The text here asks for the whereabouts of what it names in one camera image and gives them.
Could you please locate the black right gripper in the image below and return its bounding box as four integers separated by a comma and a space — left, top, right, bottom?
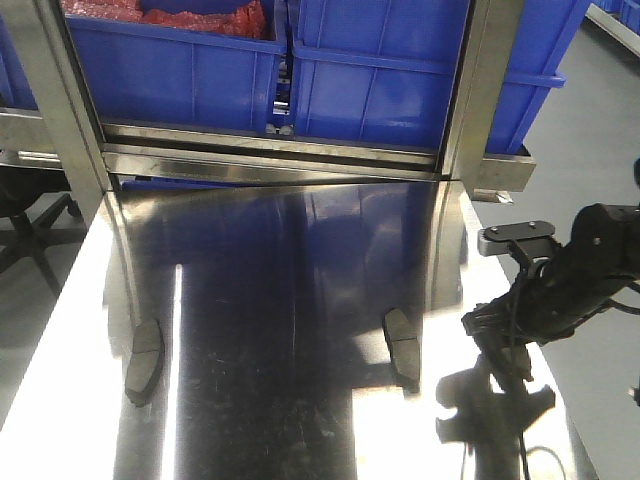
462, 239, 631, 393

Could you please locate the grey brake pad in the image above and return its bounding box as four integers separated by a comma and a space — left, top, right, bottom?
383, 308, 421, 393
496, 345, 533, 382
124, 319, 165, 407

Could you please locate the blue plastic bin right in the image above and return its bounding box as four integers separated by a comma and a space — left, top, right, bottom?
288, 1, 588, 154

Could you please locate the blue plastic bin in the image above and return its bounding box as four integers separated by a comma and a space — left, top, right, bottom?
66, 1, 287, 133
288, 1, 588, 154

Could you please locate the red mesh packing material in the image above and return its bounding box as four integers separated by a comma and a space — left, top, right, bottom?
61, 1, 269, 40

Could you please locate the blue plastic bin left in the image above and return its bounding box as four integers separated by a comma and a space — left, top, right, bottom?
66, 1, 287, 133

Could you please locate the black office chair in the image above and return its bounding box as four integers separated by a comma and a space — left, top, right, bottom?
1, 166, 86, 296

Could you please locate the stainless steel rack frame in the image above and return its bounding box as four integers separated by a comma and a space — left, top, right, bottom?
1, 1, 535, 217

